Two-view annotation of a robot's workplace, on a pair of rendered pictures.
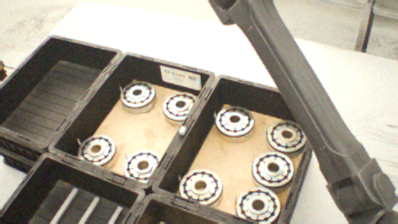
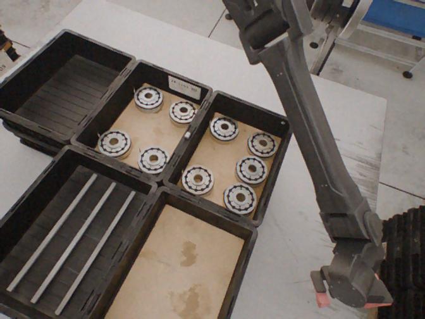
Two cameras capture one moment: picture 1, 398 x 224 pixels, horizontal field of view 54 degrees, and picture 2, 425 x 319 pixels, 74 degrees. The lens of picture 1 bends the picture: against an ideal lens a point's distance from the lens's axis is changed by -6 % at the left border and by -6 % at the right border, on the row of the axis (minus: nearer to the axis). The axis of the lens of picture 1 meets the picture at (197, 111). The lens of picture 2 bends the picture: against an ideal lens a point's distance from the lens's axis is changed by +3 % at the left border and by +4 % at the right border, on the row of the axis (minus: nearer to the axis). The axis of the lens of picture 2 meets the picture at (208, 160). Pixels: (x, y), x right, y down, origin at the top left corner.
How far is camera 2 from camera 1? 21 cm
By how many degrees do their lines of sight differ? 16
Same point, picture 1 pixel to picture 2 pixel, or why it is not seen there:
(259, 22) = (291, 70)
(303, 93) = (317, 140)
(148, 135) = (157, 132)
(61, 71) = (78, 66)
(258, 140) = (240, 143)
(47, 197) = (67, 180)
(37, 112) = (55, 102)
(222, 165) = (213, 162)
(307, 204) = not seen: hidden behind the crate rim
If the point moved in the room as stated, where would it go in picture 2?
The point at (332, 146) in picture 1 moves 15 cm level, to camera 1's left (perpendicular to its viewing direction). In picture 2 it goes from (334, 186) to (249, 191)
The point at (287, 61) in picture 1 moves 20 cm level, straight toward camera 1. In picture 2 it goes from (308, 110) to (305, 229)
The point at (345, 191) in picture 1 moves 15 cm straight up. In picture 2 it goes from (336, 221) to (394, 190)
